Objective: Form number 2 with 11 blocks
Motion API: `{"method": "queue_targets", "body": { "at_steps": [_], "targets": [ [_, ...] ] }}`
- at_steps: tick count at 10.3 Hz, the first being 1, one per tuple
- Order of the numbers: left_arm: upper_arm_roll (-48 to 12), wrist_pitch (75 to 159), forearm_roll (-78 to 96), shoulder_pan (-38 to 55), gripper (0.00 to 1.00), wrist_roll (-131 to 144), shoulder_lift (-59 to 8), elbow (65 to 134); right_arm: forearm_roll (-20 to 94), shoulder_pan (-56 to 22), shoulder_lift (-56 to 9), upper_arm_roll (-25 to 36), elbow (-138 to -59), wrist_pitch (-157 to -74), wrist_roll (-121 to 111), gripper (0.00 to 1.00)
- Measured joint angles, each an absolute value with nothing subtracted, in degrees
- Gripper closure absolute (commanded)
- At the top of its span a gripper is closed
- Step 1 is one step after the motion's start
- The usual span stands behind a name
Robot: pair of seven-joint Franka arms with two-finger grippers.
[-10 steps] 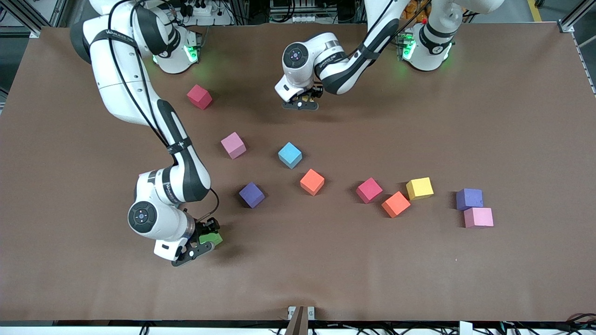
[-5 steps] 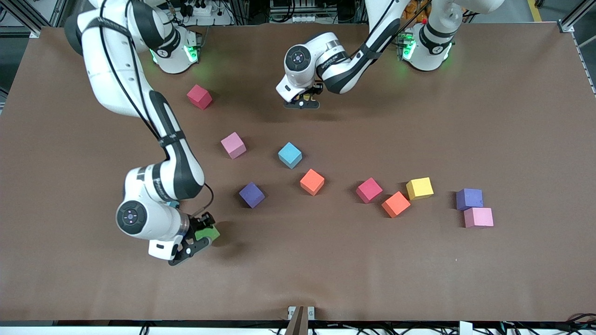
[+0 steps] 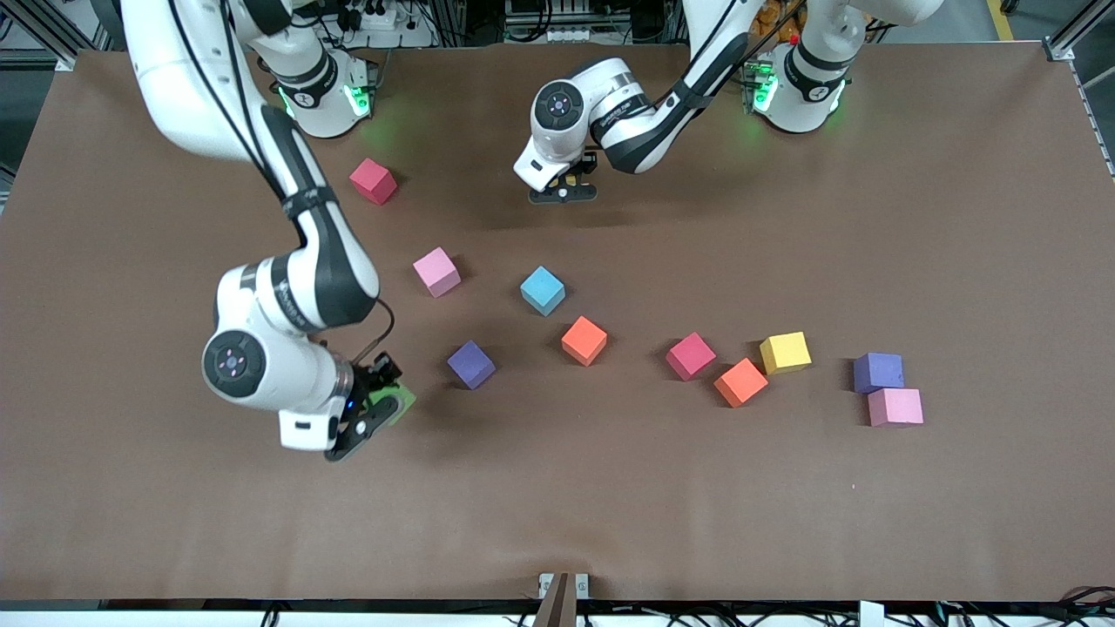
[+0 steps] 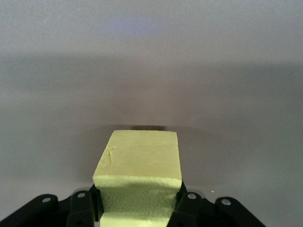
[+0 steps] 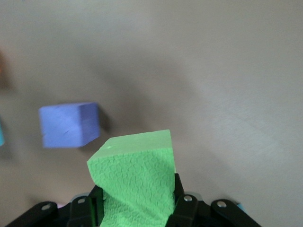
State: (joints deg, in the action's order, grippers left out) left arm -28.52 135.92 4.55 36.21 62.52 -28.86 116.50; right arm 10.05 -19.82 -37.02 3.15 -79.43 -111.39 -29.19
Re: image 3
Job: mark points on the orange packets pile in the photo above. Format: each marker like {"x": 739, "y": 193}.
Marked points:
{"x": 780, "y": 22}

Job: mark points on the brown table cover sheet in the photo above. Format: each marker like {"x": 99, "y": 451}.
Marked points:
{"x": 557, "y": 488}

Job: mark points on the purple foam cube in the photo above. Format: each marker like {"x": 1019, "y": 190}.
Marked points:
{"x": 878, "y": 372}
{"x": 471, "y": 364}

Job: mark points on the blue foam cube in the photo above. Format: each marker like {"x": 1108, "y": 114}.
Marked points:
{"x": 543, "y": 290}

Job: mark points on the small white power strip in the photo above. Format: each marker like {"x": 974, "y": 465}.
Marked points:
{"x": 568, "y": 35}

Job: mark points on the brown camera post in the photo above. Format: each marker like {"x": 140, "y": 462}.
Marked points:
{"x": 557, "y": 610}

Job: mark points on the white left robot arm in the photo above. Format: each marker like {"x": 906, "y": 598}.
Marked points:
{"x": 557, "y": 104}

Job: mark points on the silver metal bracket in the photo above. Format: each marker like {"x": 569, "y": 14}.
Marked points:
{"x": 584, "y": 585}

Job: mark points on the pink foam cube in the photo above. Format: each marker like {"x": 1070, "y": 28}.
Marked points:
{"x": 435, "y": 272}
{"x": 895, "y": 407}

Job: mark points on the red foam cube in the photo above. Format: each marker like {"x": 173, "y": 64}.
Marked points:
{"x": 691, "y": 356}
{"x": 373, "y": 181}

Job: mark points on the green foam cube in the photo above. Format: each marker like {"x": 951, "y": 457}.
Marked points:
{"x": 403, "y": 401}

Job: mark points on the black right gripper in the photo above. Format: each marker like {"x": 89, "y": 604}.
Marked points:
{"x": 373, "y": 374}

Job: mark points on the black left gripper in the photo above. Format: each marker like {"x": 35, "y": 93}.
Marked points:
{"x": 585, "y": 165}

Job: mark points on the white power strip with plugs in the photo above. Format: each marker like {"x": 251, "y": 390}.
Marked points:
{"x": 409, "y": 35}

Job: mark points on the aluminium frame profile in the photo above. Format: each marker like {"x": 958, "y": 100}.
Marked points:
{"x": 1076, "y": 30}
{"x": 61, "y": 39}

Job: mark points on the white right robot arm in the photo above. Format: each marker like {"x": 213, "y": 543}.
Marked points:
{"x": 261, "y": 366}

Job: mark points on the orange foam cube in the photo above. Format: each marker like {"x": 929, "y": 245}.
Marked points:
{"x": 584, "y": 340}
{"x": 740, "y": 382}

